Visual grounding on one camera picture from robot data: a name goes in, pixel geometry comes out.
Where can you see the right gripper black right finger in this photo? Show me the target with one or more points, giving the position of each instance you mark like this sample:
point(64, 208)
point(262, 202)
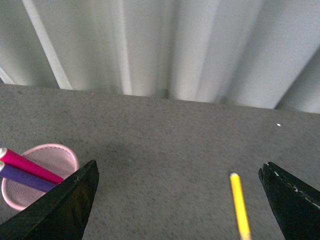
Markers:
point(294, 204)

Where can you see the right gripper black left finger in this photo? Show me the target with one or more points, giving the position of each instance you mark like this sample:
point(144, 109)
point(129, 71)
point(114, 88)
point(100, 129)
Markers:
point(60, 214)

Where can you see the purple marker pen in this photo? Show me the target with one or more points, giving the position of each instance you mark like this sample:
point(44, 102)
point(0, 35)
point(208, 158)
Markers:
point(22, 177)

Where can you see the pink marker pen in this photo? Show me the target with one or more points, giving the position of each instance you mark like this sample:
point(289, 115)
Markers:
point(18, 161)

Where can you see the pink mesh cup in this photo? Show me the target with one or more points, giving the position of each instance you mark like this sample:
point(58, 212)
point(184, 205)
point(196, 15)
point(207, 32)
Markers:
point(56, 158)

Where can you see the yellow marker pen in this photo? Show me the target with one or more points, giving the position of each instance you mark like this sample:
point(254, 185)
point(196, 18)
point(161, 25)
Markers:
point(240, 207)

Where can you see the white pleated curtain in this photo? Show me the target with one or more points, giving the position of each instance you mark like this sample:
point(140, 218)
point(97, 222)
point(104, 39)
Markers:
point(253, 53)

